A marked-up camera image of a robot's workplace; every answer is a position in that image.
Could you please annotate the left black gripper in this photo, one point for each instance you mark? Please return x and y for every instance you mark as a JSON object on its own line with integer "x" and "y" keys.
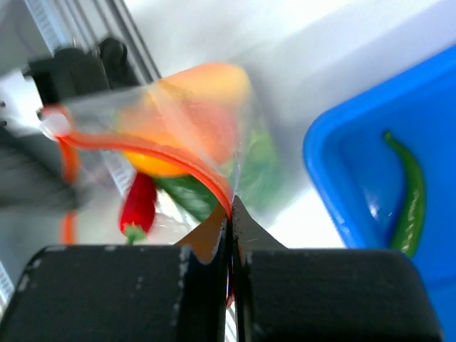
{"x": 32, "y": 163}

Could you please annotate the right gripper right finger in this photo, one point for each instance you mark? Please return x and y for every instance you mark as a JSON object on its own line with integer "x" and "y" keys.
{"x": 286, "y": 294}

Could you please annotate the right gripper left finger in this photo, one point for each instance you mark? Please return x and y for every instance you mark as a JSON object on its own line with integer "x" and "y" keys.
{"x": 117, "y": 292}

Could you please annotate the red chili pepper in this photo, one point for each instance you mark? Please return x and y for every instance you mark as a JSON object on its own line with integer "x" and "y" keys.
{"x": 138, "y": 212}

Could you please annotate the clear orange zip bag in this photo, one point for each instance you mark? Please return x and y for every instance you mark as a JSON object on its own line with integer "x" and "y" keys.
{"x": 84, "y": 130}

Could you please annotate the green cucumber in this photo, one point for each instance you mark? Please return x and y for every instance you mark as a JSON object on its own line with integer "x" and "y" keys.
{"x": 190, "y": 194}

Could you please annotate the red orange mango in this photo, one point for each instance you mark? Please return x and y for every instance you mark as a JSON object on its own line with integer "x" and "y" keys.
{"x": 195, "y": 110}

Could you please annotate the green chili pepper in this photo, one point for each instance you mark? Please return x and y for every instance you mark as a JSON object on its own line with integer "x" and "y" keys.
{"x": 410, "y": 222}

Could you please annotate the blue plastic bin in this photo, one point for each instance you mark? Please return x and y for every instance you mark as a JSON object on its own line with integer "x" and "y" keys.
{"x": 383, "y": 163}

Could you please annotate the aluminium front rail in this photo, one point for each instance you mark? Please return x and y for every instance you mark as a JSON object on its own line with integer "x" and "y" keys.
{"x": 89, "y": 22}

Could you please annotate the white slotted cable duct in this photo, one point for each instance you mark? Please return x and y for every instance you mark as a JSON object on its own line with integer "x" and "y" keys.
{"x": 49, "y": 23}

